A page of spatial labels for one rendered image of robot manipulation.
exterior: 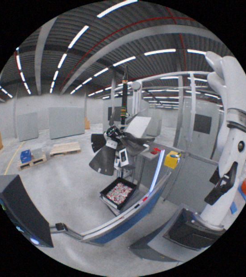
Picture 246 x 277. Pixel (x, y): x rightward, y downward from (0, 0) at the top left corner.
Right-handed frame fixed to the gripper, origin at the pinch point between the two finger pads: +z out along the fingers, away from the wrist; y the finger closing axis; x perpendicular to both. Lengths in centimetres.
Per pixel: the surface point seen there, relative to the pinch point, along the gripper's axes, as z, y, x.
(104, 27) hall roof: -453, 10, 312
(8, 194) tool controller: -1.7, -40.7, 15.5
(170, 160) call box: 19, 36, 29
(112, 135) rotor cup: 6, 2, 65
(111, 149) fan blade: 18, 1, 63
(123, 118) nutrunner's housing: -9, 9, 61
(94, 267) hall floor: 119, -65, -26
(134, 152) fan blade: 7.7, 4.1, 37.6
